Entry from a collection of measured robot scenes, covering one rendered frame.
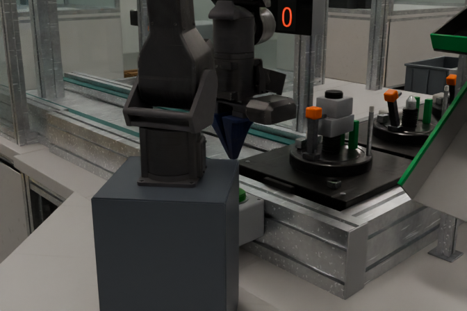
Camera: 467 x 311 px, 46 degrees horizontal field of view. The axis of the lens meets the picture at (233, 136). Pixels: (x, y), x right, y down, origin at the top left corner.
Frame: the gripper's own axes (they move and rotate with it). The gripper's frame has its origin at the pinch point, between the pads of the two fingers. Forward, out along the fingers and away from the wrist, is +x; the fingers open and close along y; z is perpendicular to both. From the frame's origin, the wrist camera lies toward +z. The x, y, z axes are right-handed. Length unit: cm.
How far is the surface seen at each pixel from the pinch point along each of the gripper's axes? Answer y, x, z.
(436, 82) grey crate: 68, 28, 208
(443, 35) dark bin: -23.7, -15.1, 12.5
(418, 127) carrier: -4.8, 6.6, 46.7
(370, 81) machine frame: 58, 16, 130
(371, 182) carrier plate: -12.0, 8.6, 18.2
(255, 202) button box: -3.2, 9.7, 1.3
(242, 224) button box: -3.5, 12.2, -1.6
